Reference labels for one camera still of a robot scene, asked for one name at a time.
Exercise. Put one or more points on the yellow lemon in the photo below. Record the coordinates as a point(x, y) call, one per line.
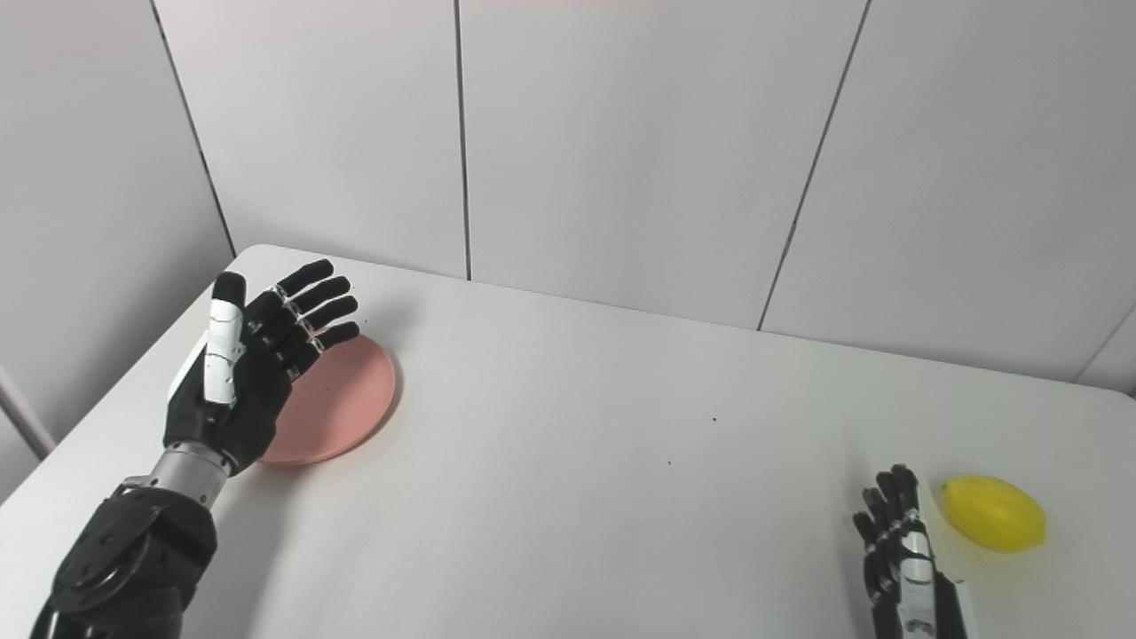
point(994, 515)

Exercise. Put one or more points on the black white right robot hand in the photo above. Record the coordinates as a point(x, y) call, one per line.
point(945, 612)

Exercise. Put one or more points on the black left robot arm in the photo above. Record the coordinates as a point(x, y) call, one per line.
point(133, 550)

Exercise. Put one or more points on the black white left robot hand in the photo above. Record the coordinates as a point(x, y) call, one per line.
point(244, 399)

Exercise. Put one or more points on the pink round plate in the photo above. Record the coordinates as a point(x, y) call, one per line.
point(346, 399)

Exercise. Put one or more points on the white slanted post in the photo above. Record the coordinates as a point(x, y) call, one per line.
point(22, 413)

